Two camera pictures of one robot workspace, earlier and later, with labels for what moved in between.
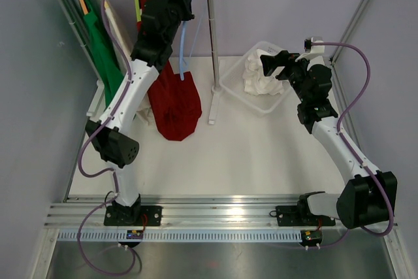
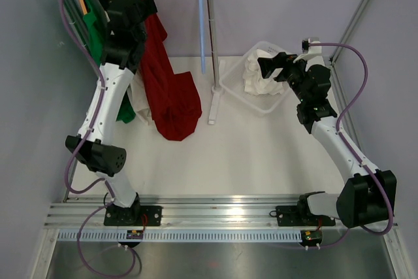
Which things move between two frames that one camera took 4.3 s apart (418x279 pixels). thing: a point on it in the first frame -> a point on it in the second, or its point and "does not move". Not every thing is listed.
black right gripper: [270, 63] does not move
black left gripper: [184, 2] -> [146, 4]
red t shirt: [176, 102] does not move
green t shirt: [104, 55] does not move
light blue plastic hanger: [181, 63] -> [202, 27]
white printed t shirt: [255, 80] does not move
